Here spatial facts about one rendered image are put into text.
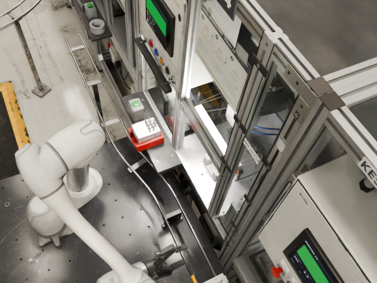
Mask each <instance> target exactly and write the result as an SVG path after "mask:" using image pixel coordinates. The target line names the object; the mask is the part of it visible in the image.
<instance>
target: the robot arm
mask: <svg viewBox="0 0 377 283"><path fill-rule="evenodd" d="M104 142H105V133H104V131H103V129H102V128H101V127H100V126H99V124H98V123H97V122H96V121H94V120H90V119H87V120H81V121H78V122H75V123H73V124H71V125H69V126H68V127H66V128H64V129H63V130H61V131H59V132H58V133H56V134H55V135H54V136H52V137H51V138H50V139H49V140H48V141H46V142H45V143H43V144H42V145H38V144H37V143H27V144H25V145H23V146H22V147H21V148H20V149H19V150H18V151H17V152H16V153H15V158H16V164H17V167H18V169H19V172H20V174H21V176H22V178H23V180H24V181H25V182H26V184H27V186H28V187H29V188H30V190H31V191H32V192H33V193H34V194H35V195H36V196H34V197H33V198H32V199H31V200H30V202H29V204H28V205H27V217H28V220H29V222H30V224H31V225H32V227H33V228H34V229H35V232H36V235H37V238H38V245H39V246H40V247H43V246H45V245H46V244H47V243H50V242H51V241H53V242H54V244H55V246H56V247H60V246H61V242H60V238H62V237H64V236H67V235H72V234H73V232H74V233H75V234H76V235H77V236H78V237H79V238H80V239H81V240H83V241H84V242H85V243H86V244H87V245H88V246H89V247H90V248H92V250H93V251H94V252H96V254H98V255H99V256H100V257H101V258H102V259H103V260H104V261H105V262H106V263H107V264H108V265H109V266H110V267H111V268H112V269H113V270H112V271H110V272H108V273H106V274H105V275H103V276H102V277H100V278H99V279H98V280H97V282H96V283H156V282H155V281H156V280H158V279H161V278H163V277H167V276H170V275H172V272H173V271H174V270H175V269H177V268H179V267H181V266H183V265H185V264H186V262H185V261H184V260H183V259H181V260H179V261H177V262H174V263H172V264H171V266H162V265H163V263H164V262H165V260H166V259H168V258H169V257H170V256H171V255H172V254H173V253H175V252H176V253H178V252H181V251H183V250H185V249H188V248H189V247H188V246H187V245H186V244H182V245H178V246H174V245H173V244H171V245H169V246H167V247H165V248H164V249H162V250H160V251H157V252H155V258H154V259H152V260H147V261H144V262H137V263H135V264H132V265H130V264H129V263H128V261H126V260H125V259H124V257H123V256H122V255H121V254H120V253H119V252H118V251H117V250H116V249H115V248H114V247H113V246H112V245H111V244H110V243H109V242H108V241H107V240H106V239H105V238H104V237H103V236H102V235H101V234H100V233H99V232H98V231H97V230H96V229H95V228H94V227H93V226H92V225H91V224H90V223H89V222H88V221H87V220H86V219H85V218H84V217H83V216H82V214H81V213H80V212H79V211H78V209H79V208H80V207H82V206H83V205H84V204H86V203H87V202H88V201H90V200H91V199H92V198H93V197H95V196H96V195H97V194H98V193H99V191H100V189H101V187H102V184H103V180H102V177H101V175H100V174H99V172H98V171H97V170H95V169H93V168H90V167H89V163H90V162H91V160H92V159H93V158H94V156H95V155H96V154H97V152H98V150H100V149H101V147H102V146H103V144H104ZM64 174H66V175H65V176H64V178H63V179H62V178H61V177H62V176H63V175H64ZM151 278H153V279H154V280H155V281H153V280H152V279H151Z"/></svg>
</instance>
